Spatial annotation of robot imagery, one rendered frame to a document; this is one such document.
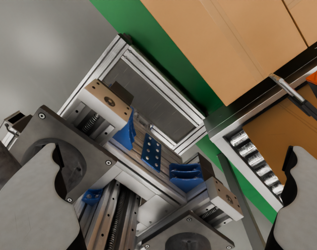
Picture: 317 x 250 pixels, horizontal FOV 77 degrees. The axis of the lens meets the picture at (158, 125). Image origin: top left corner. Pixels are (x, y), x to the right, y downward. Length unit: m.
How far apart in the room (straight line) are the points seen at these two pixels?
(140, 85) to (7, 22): 0.98
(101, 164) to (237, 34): 0.72
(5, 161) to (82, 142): 0.17
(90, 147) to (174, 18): 0.61
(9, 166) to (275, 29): 0.97
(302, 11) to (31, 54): 1.58
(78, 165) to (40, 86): 1.30
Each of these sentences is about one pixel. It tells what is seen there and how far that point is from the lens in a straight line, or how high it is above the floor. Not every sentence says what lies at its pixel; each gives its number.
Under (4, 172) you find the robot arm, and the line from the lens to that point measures 0.41.
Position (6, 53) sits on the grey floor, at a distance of 1.84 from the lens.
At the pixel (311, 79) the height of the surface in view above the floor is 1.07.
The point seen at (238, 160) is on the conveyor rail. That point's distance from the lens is 1.13.
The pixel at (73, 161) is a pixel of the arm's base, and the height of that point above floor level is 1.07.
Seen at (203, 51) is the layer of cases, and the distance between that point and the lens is 0.92.
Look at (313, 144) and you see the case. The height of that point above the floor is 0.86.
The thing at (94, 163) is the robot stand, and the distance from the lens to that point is 0.56.
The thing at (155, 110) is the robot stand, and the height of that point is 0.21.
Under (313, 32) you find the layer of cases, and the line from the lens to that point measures 1.08.
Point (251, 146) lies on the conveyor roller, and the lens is 1.17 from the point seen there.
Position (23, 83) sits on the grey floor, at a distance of 1.85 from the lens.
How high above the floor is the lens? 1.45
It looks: 62 degrees down
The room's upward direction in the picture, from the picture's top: 175 degrees counter-clockwise
